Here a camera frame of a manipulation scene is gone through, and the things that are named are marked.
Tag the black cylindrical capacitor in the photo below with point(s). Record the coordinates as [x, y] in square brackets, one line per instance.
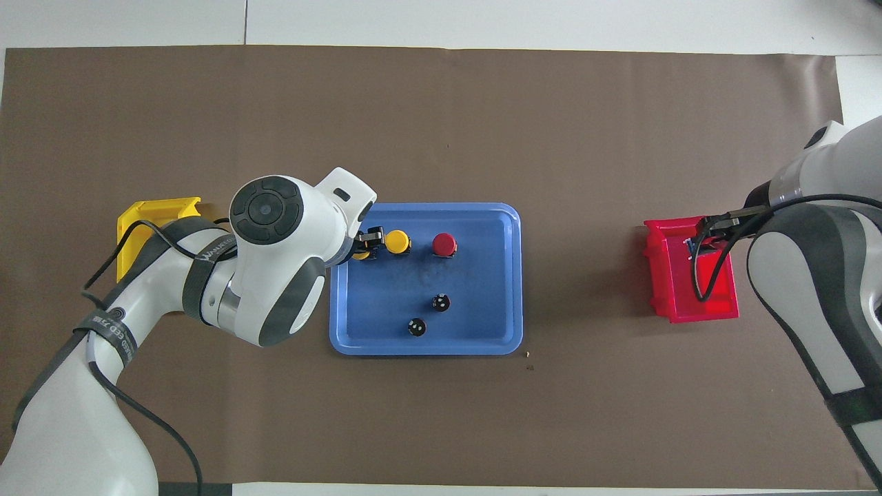
[416, 326]
[441, 302]

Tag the brown paper mat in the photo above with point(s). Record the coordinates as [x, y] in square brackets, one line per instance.
[441, 124]

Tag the red plastic bin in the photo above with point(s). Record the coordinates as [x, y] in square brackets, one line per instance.
[675, 282]

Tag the yellow plastic bin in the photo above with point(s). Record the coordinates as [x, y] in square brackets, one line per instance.
[134, 220]

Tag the yellow push button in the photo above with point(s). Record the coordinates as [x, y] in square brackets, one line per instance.
[368, 255]
[397, 241]

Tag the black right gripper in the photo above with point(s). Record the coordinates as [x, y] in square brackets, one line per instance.
[713, 231]

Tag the red push button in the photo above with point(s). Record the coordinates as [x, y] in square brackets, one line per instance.
[444, 243]

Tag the blue plastic tray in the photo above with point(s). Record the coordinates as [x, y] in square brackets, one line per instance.
[482, 303]

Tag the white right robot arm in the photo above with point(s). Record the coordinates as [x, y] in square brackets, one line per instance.
[792, 275]

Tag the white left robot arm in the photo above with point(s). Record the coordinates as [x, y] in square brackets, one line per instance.
[275, 275]

